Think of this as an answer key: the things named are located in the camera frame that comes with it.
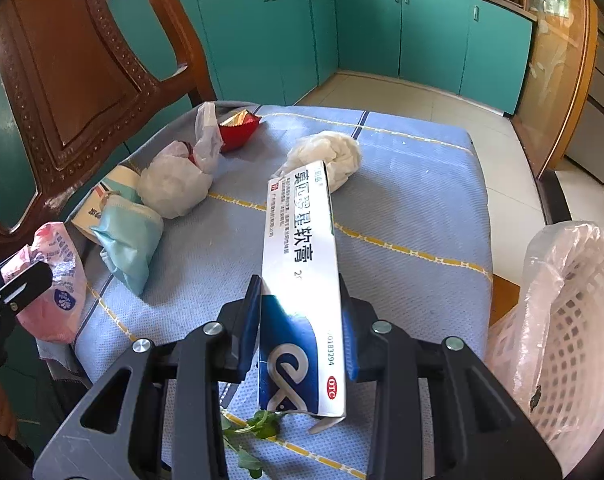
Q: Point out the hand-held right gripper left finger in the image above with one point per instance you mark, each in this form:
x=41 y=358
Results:
x=247 y=320

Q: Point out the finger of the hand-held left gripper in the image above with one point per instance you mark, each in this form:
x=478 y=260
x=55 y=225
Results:
x=27 y=282

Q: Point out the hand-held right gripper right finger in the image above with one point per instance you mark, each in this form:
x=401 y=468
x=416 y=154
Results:
x=352 y=360

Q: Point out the pink printed plastic bag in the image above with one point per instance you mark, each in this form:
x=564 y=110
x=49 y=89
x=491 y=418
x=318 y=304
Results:
x=59 y=280

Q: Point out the white and blue medicine box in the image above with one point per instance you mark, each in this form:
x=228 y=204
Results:
x=302 y=270

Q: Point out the green leafy sprig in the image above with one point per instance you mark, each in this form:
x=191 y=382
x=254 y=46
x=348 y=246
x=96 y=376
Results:
x=257 y=422

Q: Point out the light blue packet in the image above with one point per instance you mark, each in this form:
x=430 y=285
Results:
x=129 y=240

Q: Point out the cream paper carton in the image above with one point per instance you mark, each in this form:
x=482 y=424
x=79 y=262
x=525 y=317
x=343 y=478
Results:
x=109 y=185

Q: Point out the white plastic bag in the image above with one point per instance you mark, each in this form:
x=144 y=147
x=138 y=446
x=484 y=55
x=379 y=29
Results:
x=174 y=180

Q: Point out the white tissue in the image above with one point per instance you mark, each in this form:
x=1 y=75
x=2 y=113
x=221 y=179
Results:
x=332 y=157

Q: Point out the red foil wrapper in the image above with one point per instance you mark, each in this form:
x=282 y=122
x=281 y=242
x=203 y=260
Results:
x=237 y=132

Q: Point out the white plastic mesh basket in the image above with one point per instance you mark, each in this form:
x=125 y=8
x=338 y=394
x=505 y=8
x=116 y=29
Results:
x=577 y=350

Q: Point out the clear plastic basket liner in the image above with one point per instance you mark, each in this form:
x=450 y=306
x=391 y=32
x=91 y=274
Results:
x=557 y=255

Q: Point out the blue checked tablecloth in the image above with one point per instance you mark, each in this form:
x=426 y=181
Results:
x=407 y=210

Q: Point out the small wooden table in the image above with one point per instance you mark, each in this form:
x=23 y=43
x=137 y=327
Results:
x=503 y=302

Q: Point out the carved wooden chair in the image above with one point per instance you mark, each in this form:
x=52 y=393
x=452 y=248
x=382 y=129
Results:
x=82 y=60

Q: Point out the dark doormat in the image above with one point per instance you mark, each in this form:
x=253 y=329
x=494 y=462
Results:
x=554 y=200

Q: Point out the silver refrigerator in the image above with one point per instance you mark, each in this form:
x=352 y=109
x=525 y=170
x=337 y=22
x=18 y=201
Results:
x=602 y=120

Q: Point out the wood framed glass door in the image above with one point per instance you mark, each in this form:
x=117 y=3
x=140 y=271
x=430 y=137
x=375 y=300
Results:
x=557 y=70

